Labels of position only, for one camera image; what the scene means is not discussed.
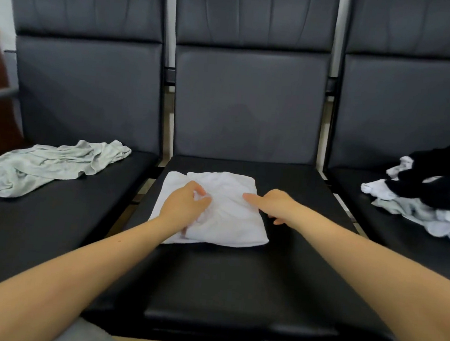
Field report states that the black leather chair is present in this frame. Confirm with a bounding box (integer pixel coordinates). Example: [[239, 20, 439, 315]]
[[315, 0, 450, 288], [80, 0, 421, 341], [0, 0, 176, 328]]

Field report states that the black garment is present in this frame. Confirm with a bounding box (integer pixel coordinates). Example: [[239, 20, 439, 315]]
[[383, 137, 450, 211]]

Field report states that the person's right forearm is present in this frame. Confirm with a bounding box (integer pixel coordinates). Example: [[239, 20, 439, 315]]
[[282, 203, 450, 341]]

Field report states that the white shirt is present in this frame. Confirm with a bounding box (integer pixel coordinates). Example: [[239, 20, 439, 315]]
[[146, 166, 275, 253]]

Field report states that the person's right hand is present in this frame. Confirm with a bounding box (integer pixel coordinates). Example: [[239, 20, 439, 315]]
[[240, 186, 306, 228]]

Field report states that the person's left leg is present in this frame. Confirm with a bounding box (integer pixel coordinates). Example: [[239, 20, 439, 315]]
[[49, 315, 130, 341]]

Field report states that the person's left hand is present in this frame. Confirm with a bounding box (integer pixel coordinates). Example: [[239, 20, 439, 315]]
[[157, 178, 214, 237]]

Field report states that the crumpled white garment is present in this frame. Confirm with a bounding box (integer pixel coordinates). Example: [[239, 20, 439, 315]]
[[360, 152, 416, 204]]

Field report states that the crumpled light grey garment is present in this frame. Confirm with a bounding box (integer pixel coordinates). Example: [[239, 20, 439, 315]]
[[368, 195, 450, 253]]

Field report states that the crumpled grey-green garment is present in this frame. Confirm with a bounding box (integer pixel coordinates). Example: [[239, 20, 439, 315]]
[[0, 131, 133, 209]]

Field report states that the person's left forearm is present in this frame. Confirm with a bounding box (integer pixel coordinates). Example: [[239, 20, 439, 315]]
[[0, 201, 185, 341]]

